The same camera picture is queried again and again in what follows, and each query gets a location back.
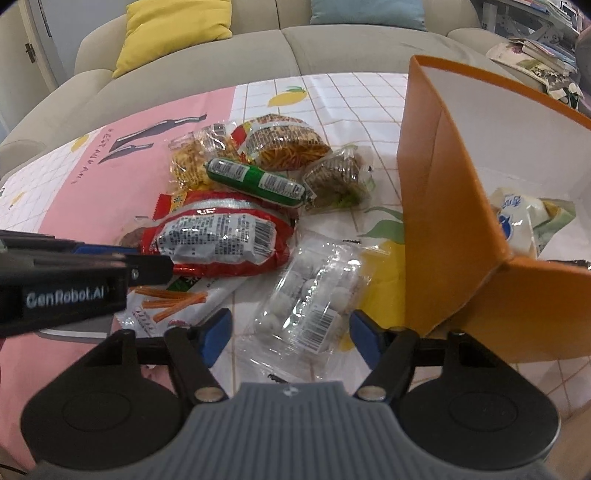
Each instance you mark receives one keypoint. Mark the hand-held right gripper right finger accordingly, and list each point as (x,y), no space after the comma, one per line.
(364,339)

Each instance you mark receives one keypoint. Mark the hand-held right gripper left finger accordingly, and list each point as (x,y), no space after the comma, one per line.
(217,334)

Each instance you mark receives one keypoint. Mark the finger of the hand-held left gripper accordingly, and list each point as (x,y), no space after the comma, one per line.
(147,270)
(106,250)

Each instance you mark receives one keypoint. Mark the white packet with orange sticks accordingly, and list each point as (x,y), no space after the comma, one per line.
(157,304)

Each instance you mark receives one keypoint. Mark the red and silver snack bag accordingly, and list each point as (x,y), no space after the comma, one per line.
(217,235)

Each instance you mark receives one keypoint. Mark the clear packet of white candies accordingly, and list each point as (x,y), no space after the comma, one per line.
(300,286)

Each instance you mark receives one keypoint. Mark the clear bag of yellow chips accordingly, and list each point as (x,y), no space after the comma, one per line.
(189,166)

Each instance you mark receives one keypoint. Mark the green sausage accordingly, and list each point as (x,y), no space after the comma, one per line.
(249,177)

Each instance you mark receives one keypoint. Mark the orange storage box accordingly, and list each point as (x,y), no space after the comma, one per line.
(434,207)

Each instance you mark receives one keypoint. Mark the dark brown snack packet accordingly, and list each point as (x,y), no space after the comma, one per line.
(131,236)

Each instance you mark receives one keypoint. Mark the small red packet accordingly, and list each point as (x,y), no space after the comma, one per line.
(167,205)

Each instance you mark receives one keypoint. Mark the clear packet of brown crackers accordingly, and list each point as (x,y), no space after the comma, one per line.
(332,175)

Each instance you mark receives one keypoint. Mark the orange fried noodle snack bag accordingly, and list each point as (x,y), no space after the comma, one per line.
(281,143)

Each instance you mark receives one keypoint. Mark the cream snack bag blue print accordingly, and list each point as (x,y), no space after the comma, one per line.
(517,217)

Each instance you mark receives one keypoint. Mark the yellow pillow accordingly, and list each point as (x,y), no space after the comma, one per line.
(171,32)

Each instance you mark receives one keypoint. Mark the pale green snack packet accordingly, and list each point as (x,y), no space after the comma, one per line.
(556,217)

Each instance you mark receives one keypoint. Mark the white door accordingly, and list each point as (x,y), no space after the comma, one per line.
(55,27)

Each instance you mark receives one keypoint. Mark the beige sofa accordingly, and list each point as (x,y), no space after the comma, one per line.
(346,46)

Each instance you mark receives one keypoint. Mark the stack of magazines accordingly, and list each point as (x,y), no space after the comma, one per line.
(549,53)
(549,83)

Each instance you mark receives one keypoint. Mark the blue pillow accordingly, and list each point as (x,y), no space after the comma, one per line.
(369,11)

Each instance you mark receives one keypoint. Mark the cluttered grey desk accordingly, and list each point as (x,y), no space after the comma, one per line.
(521,16)

